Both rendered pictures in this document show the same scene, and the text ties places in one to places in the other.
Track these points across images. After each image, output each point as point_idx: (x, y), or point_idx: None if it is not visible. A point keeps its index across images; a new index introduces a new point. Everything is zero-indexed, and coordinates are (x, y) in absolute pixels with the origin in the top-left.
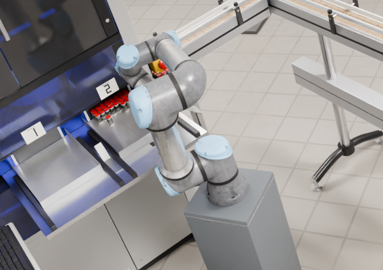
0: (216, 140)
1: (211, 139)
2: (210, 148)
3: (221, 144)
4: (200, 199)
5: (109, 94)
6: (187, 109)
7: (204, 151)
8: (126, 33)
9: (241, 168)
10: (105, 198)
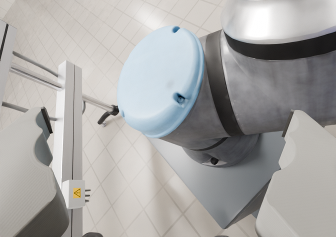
0: (132, 84)
1: (139, 94)
2: (157, 48)
3: (130, 60)
4: (277, 133)
5: None
6: (33, 143)
7: (174, 33)
8: None
9: (178, 171)
10: None
